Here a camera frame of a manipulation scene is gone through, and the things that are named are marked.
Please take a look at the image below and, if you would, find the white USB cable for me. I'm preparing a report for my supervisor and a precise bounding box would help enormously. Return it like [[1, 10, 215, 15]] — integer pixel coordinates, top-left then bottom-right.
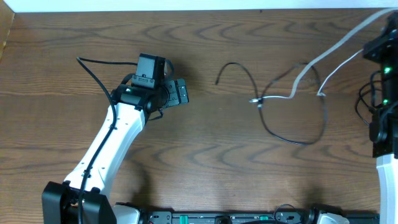
[[248, 7, 398, 109]]

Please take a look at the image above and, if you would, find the black USB cable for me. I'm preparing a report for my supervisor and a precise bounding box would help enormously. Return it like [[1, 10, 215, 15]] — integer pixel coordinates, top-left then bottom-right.
[[215, 62, 329, 146]]

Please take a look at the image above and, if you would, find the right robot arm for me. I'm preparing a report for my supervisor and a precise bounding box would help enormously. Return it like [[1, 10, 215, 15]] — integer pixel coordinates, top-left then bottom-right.
[[363, 9, 397, 224]]

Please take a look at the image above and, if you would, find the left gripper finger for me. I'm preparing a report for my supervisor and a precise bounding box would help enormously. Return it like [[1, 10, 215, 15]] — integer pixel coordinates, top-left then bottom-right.
[[178, 90, 189, 105], [175, 78, 187, 97]]

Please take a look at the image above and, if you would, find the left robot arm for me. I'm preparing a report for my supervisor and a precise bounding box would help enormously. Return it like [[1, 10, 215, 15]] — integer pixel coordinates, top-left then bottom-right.
[[42, 54, 189, 223]]

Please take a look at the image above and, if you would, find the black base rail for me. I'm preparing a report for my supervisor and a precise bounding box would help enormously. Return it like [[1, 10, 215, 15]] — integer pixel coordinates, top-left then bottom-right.
[[111, 202, 382, 224]]

